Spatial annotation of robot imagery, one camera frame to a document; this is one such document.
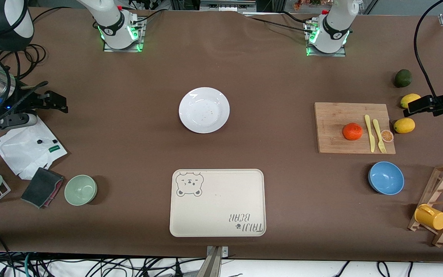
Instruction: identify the orange fruit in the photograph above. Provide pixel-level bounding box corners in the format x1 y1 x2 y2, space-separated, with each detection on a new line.
343 123 363 141

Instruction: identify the white round plate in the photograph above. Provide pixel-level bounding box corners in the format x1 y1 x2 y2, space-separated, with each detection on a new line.
179 87 230 134

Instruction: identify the yellow lemon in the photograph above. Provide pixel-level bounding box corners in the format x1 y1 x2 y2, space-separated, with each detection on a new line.
394 118 415 134
400 93 422 109

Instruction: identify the dark green avocado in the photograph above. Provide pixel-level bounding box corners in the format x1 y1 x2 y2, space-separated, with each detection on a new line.
394 69 413 88

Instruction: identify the yellow plastic fork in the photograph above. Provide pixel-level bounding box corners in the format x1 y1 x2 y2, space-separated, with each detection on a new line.
372 119 387 154

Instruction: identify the yellow plastic knife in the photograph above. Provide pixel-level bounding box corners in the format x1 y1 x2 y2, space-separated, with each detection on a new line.
364 114 376 153

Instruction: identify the white plastic bag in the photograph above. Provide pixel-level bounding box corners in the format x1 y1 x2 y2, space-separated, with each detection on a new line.
0 115 68 180

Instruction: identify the blue bowl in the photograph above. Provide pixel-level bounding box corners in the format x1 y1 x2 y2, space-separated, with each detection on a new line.
368 161 405 195

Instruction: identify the brown table cover sheet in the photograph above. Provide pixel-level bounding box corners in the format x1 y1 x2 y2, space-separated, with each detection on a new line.
0 7 443 263

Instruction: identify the wooden cutting board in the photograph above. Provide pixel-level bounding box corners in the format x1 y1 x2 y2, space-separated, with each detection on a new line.
314 102 396 155

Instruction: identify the grey and pink folded cloth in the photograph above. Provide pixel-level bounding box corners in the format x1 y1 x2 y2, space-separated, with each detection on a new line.
21 167 65 209

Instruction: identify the wooden cup rack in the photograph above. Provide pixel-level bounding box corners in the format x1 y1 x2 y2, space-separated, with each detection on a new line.
407 162 443 247

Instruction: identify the pale green bowl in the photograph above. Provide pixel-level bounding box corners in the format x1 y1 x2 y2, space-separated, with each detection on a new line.
64 175 98 206

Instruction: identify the yellow mug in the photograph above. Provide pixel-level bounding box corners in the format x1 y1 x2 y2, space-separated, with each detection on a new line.
414 204 443 230

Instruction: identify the cream tray with bear print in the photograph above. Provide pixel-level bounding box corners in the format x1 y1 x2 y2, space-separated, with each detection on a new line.
169 169 266 237

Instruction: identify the black camera cable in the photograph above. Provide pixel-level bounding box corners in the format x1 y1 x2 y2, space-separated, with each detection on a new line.
0 38 50 120
413 0 443 106

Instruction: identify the coiled black cable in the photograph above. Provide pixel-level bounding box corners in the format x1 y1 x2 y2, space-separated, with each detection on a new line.
0 43 48 91

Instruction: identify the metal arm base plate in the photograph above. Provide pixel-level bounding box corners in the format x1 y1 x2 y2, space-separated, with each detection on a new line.
103 17 145 52
305 21 347 57

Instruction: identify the black base cable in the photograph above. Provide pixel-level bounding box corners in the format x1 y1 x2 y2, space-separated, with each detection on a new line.
245 15 315 34
131 10 164 29

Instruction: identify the green floor cable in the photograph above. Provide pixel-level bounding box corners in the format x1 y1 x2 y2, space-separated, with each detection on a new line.
23 252 33 277

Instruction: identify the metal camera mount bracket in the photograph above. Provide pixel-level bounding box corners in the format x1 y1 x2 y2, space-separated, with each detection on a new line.
197 245 230 277

